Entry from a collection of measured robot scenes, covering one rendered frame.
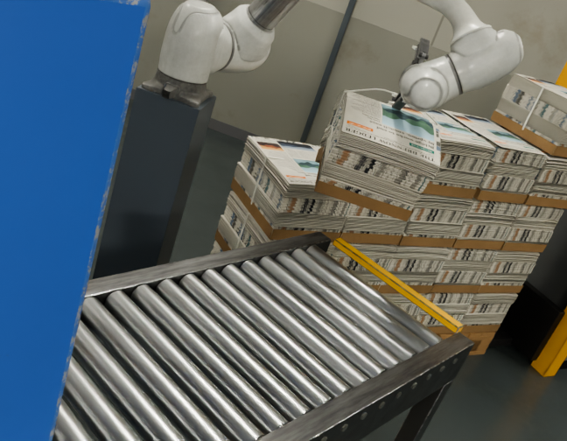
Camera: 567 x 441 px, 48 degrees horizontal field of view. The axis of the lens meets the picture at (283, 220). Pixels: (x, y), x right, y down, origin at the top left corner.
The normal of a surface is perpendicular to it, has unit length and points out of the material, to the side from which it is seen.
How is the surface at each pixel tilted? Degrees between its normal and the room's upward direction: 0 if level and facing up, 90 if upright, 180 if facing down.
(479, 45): 65
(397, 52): 90
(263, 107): 90
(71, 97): 90
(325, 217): 90
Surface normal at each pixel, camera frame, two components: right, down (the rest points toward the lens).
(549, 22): -0.17, 0.38
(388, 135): 0.30, -0.66
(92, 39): 0.68, 0.50
